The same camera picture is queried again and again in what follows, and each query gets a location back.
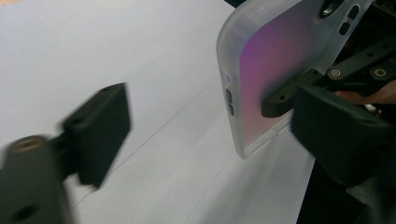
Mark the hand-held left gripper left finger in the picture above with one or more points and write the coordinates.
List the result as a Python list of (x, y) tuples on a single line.
[(99, 133)]

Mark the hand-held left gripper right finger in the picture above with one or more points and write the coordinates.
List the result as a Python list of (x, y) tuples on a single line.
[(342, 143)]

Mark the translucent iridescent phone case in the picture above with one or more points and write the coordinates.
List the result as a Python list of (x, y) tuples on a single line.
[(274, 56)]

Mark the white table cover board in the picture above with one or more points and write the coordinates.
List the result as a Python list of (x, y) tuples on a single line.
[(155, 46)]

